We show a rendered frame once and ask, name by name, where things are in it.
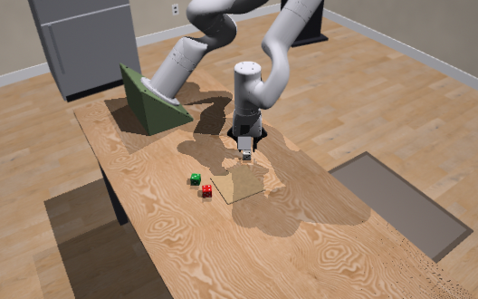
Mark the beige flat mat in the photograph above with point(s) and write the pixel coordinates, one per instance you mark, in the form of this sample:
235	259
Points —
236	184

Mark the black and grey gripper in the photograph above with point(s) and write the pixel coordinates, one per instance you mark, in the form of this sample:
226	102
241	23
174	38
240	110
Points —
256	129

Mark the grey die with black pips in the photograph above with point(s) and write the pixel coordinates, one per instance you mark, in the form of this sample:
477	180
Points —
247	154

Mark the red die with white pips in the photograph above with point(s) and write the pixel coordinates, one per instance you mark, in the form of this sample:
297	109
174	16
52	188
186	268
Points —
207	191

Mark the green die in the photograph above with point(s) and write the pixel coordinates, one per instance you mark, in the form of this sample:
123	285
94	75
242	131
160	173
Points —
195	179

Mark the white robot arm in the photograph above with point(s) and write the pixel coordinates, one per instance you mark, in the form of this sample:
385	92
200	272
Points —
250	92

